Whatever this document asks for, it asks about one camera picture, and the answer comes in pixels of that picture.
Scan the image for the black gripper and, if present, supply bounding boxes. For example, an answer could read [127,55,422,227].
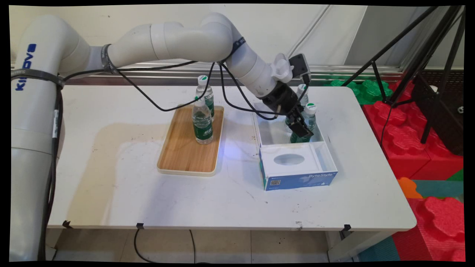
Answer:
[261,82,314,139]

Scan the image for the green label water bottle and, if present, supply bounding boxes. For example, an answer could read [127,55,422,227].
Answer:
[192,98,214,145]
[196,75,215,119]
[290,103,318,144]
[285,84,310,133]

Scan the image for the white and blue cardboard box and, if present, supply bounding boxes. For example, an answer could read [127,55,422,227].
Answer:
[253,99,338,191]

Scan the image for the green foam block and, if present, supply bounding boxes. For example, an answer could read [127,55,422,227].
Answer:
[323,76,394,105]

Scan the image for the large red foam block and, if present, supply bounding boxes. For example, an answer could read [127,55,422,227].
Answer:
[362,80,464,180]

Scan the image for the bamboo tray with cream rim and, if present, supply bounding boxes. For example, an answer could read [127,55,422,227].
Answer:
[157,104,225,177]

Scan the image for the orange foam block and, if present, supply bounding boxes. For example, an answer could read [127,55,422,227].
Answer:
[397,177,423,200]

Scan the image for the black equipment case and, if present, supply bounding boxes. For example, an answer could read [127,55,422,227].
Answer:
[411,72,464,156]

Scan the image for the white table leg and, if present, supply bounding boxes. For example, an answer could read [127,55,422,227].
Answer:
[327,230,390,262]

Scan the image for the black tripod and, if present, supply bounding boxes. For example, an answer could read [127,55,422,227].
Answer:
[341,6,466,145]

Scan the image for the wrist camera with white bracket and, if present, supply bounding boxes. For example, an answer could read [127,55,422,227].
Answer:
[271,53,311,85]

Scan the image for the aluminium wall rail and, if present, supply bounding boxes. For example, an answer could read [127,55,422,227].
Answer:
[10,60,464,86]

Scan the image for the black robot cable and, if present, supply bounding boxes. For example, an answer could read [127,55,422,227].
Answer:
[37,59,308,260]

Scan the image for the black cable under table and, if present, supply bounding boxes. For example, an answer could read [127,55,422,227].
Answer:
[134,228,197,264]

